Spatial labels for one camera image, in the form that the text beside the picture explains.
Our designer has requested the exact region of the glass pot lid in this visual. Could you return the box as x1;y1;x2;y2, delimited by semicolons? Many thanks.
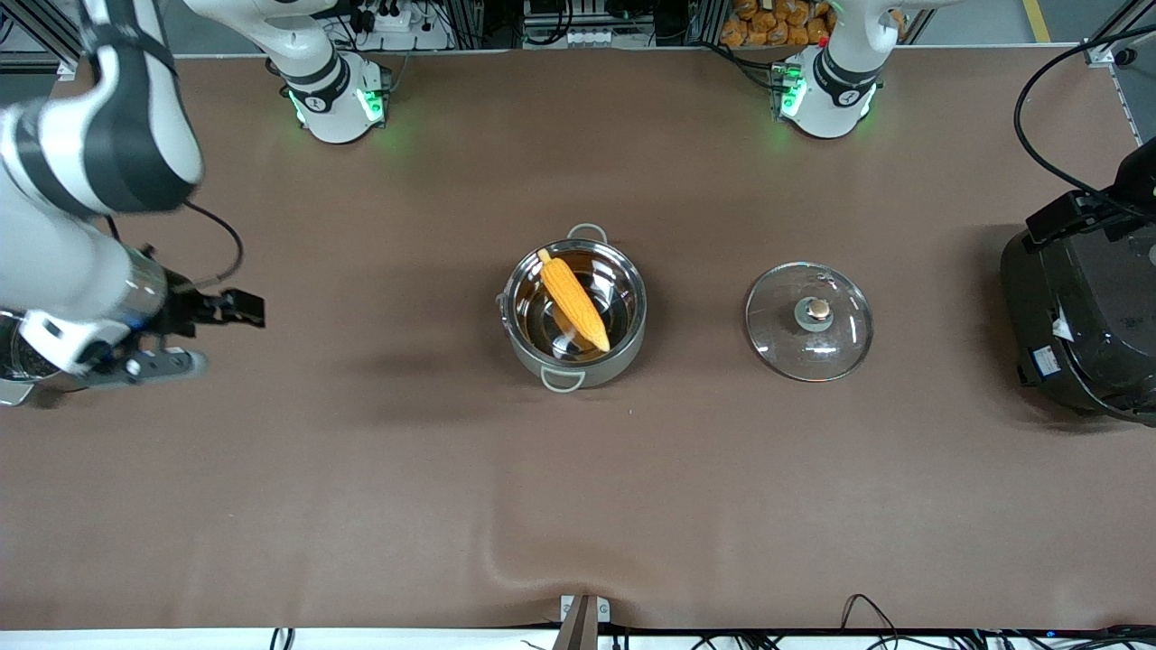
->
745;262;875;384

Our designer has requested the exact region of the yellow corn cob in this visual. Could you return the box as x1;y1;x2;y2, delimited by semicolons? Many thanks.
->
537;249;612;354

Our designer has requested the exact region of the steel steamer pot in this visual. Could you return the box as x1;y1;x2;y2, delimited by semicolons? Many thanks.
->
0;311;91;407

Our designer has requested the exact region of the black rice cooker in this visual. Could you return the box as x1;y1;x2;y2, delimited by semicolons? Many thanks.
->
1000;212;1156;427

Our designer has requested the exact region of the white power strip with plugs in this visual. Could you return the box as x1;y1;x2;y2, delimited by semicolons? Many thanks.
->
350;0;415;33

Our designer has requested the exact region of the orange snack bag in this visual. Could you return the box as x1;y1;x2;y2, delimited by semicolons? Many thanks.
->
720;0;834;49

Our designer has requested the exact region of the brown table cloth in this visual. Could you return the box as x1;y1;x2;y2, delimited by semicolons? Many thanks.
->
0;50;1156;631

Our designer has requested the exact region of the long white power strip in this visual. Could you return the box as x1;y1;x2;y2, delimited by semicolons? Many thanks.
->
540;27;617;48

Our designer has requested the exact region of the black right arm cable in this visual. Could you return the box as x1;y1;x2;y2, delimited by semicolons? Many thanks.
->
183;202;246;292

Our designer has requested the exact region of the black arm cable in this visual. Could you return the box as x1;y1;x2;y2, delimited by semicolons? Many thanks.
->
1012;25;1156;219
183;202;246;292

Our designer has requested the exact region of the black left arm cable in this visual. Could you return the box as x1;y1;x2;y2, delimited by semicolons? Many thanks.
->
1012;25;1156;219

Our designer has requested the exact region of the aluminium frame profile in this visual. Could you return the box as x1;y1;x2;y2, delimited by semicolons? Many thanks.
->
1082;0;1156;71
0;0;91;80

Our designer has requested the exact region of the steel pot with handles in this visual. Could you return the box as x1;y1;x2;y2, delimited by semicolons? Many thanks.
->
497;223;648;394

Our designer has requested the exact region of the black looped floor cable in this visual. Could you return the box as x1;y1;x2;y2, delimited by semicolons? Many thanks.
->
840;593;906;650

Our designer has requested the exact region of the metal table bracket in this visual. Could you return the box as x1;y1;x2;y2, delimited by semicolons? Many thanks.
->
553;594;611;650

